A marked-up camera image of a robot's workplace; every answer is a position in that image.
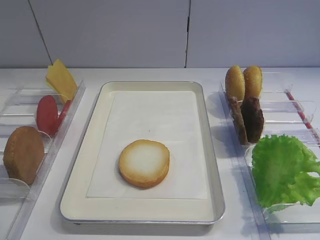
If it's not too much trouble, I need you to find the rear pale cheese slice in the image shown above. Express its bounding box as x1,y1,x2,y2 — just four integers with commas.
45,65,56,90

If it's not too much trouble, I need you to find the red tomato slice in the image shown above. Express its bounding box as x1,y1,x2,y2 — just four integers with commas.
36,95,58,136
53,100,72,135

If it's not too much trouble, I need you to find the right golden bun top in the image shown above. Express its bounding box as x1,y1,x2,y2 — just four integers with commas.
243,65,263,99

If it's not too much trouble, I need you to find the thin brown meat patty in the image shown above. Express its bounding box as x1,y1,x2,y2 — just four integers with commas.
228,96,248,145

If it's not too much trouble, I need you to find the front red tomato slice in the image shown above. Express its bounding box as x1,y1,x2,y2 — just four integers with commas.
36,95,58,136

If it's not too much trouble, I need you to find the golden bun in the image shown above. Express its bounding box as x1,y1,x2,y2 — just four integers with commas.
243,65,263,99
225,65,245,101

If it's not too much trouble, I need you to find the brown bun slice left rack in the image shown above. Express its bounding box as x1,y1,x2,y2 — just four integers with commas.
3,126,45,185

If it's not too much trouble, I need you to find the dark brown meat patty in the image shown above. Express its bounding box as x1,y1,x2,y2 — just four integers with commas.
241,96,265,144

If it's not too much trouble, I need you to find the rear red tomato slice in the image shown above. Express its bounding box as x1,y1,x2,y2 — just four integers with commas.
53,100,72,135

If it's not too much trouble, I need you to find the right clear acrylic rack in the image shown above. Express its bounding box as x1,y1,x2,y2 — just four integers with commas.
219,72,320,240

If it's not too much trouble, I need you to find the clear acrylic rack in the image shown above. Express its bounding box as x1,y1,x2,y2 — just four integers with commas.
219,72,320,240
0,81,86,240

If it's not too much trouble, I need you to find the white paper liner sheet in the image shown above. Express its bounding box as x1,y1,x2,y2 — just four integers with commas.
87,91,208,199

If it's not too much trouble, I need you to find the front yellow cheese slice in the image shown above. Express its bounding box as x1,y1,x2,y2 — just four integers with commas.
52,59,78,104

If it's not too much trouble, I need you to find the left golden bun top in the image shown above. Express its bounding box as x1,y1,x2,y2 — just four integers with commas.
225,65,245,101

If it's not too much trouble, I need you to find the green lettuce leaf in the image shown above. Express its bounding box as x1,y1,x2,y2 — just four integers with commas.
252,135,320,208

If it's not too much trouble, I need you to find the cream metal baking tray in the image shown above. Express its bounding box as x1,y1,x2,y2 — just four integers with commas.
60,81,225,225

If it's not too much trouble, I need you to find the bun slice with white face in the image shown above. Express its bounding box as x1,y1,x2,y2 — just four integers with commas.
118,139,170,189

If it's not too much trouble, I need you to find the left clear acrylic rack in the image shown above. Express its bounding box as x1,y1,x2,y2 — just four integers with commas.
0,81,86,240

